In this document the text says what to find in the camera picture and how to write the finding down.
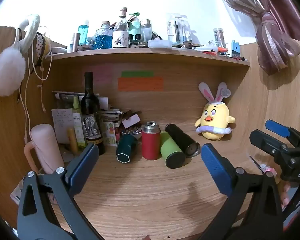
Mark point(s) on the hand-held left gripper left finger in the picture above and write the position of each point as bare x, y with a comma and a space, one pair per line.
83, 166

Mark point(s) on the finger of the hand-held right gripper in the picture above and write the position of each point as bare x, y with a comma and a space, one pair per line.
277, 128
263, 141

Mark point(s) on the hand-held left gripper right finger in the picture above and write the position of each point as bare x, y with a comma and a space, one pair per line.
216, 171

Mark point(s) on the red cup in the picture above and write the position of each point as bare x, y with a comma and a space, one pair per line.
150, 142

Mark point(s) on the black cup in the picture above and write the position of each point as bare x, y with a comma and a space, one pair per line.
183, 140

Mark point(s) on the dark green cup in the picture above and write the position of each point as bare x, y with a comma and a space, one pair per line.
126, 150

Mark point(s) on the light green cup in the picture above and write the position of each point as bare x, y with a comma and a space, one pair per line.
171, 153

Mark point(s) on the cup of small trinkets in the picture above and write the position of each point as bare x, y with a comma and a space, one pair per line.
131, 130

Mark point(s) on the person's right hand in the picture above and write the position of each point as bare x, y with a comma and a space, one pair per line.
286, 197

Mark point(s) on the yellow tube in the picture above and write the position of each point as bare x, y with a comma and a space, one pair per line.
72, 140

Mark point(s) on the pink small object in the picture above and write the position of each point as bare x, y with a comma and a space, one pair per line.
268, 171

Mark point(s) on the fruit print card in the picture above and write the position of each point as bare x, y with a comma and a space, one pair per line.
109, 133

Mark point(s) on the yellow-green spray bottle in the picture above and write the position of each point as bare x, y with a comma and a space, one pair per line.
77, 122

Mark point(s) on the white handwritten note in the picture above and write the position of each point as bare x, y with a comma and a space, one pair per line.
61, 125

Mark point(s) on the yellow chick plush toy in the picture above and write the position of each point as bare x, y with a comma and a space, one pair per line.
214, 121

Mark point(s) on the dark wine bottle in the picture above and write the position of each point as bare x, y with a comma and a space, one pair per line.
91, 116

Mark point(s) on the stack of books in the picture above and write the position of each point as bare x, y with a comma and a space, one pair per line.
110, 115

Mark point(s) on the white card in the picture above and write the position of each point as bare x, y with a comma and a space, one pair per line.
130, 121

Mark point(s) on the small blue box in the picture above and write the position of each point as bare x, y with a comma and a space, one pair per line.
235, 49

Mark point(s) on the pink sticky note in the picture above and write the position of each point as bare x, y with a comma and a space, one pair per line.
101, 74

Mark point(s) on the green sticky note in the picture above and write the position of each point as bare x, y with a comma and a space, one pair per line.
137, 74

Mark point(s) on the glass jar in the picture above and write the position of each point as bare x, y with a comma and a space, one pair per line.
218, 37

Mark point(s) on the mauve curtain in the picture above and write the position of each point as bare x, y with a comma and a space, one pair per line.
267, 20

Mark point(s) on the brown tube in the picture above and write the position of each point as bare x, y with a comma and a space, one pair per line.
76, 41

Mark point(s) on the dotted headband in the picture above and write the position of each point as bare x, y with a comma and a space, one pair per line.
40, 48

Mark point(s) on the white fluffy earmuffs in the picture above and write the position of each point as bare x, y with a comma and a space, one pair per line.
11, 62

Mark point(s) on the faceted blue glass bottle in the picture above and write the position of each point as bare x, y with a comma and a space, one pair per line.
103, 38

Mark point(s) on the wooden shelf board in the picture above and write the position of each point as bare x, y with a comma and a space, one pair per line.
150, 55

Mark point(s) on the tall blue liquid bottle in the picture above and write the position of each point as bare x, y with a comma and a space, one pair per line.
83, 33

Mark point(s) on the white plastic box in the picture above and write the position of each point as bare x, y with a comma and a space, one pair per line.
160, 43

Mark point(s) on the clear bottle with label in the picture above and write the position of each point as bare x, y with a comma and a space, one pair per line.
120, 31

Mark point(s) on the teal spray bottle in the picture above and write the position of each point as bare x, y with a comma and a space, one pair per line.
134, 28

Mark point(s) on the clear glass bottle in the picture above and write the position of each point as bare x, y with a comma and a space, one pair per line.
145, 31

